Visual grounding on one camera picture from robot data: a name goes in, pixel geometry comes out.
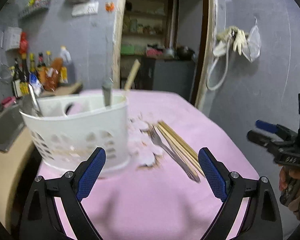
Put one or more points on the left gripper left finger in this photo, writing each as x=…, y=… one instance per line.
x=40, y=218

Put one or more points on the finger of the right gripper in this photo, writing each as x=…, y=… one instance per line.
x=279, y=130
x=274, y=147

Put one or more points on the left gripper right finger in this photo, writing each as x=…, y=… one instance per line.
x=261, y=219

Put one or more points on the white plastic utensil holder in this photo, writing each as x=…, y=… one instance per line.
x=71, y=127

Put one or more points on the thick bamboo chopstick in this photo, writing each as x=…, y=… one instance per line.
x=182, y=144

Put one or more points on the steel fork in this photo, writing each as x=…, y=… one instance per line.
x=155, y=138

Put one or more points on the large steel spoon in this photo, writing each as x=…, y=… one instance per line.
x=107, y=81

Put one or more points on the steel kitchen sink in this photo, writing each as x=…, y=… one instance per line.
x=11, y=124

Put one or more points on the person right hand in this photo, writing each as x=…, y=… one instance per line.
x=289, y=184

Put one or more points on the hanging clear mesh bag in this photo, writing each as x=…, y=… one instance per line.
x=252, y=49

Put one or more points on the white rubber gloves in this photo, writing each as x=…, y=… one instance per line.
x=232, y=36

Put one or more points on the pink floral table cloth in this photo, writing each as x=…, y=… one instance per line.
x=154, y=198

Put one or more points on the black cooking pot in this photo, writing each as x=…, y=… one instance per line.
x=184, y=53

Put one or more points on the white blue salt bag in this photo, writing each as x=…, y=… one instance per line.
x=36, y=85

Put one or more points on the dark soy sauce bottle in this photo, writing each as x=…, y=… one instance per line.
x=16, y=81

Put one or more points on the large oil jug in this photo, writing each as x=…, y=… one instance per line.
x=68, y=75

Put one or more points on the red-label sauce bottle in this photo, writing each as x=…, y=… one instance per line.
x=41, y=69

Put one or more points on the hanging steel strainer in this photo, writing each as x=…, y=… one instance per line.
x=5, y=74

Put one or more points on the yellow-label sauce bottle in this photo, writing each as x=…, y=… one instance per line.
x=33, y=69

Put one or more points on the green box on shelf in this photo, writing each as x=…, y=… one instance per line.
x=127, y=49

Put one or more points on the red plastic bag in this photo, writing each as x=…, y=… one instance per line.
x=23, y=47

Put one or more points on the white tissue box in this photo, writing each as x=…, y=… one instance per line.
x=12, y=38

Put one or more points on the orange wall hook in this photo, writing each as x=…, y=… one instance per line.
x=109, y=6

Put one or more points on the white wall switch socket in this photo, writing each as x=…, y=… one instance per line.
x=83, y=9

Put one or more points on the grey wall shelf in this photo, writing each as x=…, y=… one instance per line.
x=38, y=7

